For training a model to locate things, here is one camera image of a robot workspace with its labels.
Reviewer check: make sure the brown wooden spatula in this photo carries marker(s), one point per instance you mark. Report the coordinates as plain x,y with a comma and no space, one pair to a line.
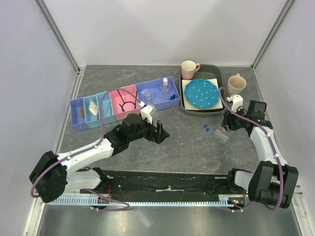
81,115

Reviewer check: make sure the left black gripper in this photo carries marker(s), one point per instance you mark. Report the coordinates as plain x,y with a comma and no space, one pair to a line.
158,136

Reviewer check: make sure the small glass beaker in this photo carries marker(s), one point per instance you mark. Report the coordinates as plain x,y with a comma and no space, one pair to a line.
148,97

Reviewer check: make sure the light blue cable duct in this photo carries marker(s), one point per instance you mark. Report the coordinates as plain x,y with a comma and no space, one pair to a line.
95,201

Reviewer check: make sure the clear test tube rack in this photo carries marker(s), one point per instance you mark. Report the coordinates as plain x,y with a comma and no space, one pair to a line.
224,134

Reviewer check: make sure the bag of cotton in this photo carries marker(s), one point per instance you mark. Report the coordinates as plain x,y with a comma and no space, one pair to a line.
93,108

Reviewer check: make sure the light blue bin right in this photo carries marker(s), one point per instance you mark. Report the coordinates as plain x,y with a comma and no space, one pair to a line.
109,119

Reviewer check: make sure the black wire spring clamp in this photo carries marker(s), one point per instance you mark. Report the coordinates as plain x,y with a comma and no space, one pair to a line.
124,102

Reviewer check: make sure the white square plate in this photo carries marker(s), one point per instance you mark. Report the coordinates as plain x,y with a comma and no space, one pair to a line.
201,95

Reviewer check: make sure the blue polka dot plate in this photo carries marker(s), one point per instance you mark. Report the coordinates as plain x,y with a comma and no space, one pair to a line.
202,94

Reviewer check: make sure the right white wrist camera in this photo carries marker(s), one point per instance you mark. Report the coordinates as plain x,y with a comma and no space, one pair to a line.
235,101

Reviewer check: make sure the blue cap test tube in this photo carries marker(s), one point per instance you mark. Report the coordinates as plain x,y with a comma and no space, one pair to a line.
203,132

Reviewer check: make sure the graduated cylinder blue base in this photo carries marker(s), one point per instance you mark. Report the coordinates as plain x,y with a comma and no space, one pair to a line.
164,96

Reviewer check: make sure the cream floral mug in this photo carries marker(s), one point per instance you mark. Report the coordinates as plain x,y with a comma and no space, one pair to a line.
236,84

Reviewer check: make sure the pink bin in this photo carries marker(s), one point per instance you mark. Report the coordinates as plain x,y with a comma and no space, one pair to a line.
129,93

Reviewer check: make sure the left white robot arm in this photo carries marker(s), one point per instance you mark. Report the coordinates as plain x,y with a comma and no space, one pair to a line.
54,173

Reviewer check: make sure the light blue bin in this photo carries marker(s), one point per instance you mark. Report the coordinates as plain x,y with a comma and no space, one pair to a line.
109,119
90,120

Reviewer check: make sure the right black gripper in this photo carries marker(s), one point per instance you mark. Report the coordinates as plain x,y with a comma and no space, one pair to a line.
228,118

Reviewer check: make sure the large purple bin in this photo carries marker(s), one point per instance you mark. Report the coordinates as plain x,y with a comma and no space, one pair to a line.
153,86

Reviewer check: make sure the dark green tray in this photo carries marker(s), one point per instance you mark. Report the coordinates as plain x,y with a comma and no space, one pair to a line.
207,72

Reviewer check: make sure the light blue bin left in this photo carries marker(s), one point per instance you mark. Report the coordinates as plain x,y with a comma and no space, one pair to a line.
90,120

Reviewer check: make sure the small purple bin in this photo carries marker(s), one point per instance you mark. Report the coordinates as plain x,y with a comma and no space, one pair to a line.
77,114

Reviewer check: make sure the pink mug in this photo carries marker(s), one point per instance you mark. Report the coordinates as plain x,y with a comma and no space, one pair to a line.
188,69

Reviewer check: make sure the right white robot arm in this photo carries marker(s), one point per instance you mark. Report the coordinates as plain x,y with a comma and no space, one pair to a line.
273,181

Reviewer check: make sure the glass flask white stopper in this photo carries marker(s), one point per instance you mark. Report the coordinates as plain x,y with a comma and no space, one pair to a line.
165,87

